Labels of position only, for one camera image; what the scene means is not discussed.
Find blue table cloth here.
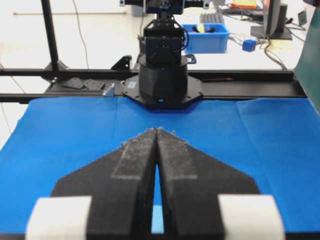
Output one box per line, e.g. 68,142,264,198
0,97,320,234

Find black monitor stand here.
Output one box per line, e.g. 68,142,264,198
250,0,293,40

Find blue plastic bin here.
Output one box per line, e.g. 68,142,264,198
182,23,230,54

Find black aluminium frame rail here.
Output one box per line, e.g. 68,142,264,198
0,68,306,104

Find dark green board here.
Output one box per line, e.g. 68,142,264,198
294,7,320,111

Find black mounting plates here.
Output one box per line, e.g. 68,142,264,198
62,77,106,91

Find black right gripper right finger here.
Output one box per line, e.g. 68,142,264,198
156,129,285,240

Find black vertical frame post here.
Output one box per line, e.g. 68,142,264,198
41,0,69,72

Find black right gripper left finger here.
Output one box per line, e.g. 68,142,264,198
25,129,157,240

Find silver corner bracket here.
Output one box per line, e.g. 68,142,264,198
102,83,115,98

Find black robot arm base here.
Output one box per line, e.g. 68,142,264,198
120,0,204,109

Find small blue box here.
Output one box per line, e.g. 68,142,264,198
242,39,257,52

